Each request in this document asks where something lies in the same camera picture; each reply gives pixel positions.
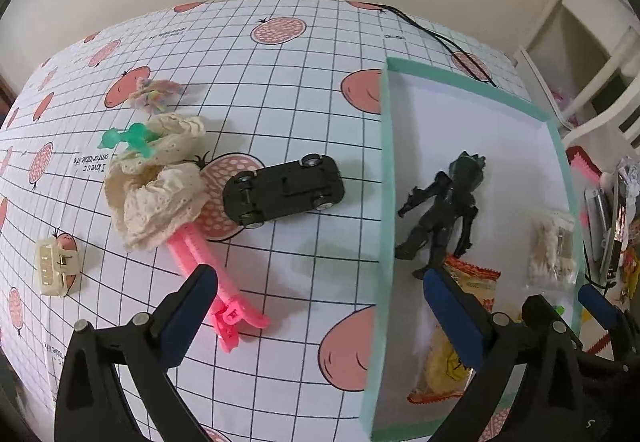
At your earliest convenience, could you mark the clear bag of white items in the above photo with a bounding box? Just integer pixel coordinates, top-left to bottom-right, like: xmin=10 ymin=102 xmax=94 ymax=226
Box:
xmin=525 ymin=208 xmax=578 ymax=292

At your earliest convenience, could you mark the cream lace scrunchie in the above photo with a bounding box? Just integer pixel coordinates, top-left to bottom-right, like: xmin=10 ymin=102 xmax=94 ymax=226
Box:
xmin=103 ymin=114 xmax=209 ymax=251

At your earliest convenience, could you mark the pink plastic hair clip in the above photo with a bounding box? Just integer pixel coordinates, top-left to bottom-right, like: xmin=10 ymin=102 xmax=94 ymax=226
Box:
xmin=166 ymin=222 xmax=270 ymax=353

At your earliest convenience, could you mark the black toy car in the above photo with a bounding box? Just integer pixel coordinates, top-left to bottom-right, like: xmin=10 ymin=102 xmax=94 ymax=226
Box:
xmin=222 ymin=154 xmax=345 ymax=228

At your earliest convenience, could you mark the yellow red rice cracker packet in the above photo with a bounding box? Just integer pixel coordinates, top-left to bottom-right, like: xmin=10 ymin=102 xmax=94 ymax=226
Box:
xmin=406 ymin=254 xmax=502 ymax=405

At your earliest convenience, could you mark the cream plastic claw clip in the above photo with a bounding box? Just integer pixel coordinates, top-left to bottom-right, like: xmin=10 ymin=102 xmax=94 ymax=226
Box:
xmin=35 ymin=233 xmax=80 ymax=297

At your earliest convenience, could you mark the pomegranate print grid tablecloth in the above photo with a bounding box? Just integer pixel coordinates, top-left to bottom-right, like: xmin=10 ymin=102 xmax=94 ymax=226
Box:
xmin=1 ymin=0 xmax=525 ymax=441

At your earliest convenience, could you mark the black cable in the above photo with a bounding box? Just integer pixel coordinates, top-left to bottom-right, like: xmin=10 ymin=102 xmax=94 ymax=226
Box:
xmin=376 ymin=3 xmax=499 ymax=88

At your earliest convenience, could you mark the pastel multicolour yarn scrunchie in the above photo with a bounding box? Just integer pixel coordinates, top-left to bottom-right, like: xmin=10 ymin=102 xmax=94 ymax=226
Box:
xmin=128 ymin=78 xmax=182 ymax=115

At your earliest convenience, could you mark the white box with green rim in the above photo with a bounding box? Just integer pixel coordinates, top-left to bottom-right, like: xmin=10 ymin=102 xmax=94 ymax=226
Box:
xmin=360 ymin=58 xmax=579 ymax=441

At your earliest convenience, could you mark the black robot action figure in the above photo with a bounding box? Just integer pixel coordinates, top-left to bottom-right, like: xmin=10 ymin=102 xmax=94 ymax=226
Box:
xmin=395 ymin=150 xmax=486 ymax=280

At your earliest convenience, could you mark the white plastic shelf rack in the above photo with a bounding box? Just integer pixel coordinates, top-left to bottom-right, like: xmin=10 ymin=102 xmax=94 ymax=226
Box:
xmin=513 ymin=0 xmax=639 ymax=148

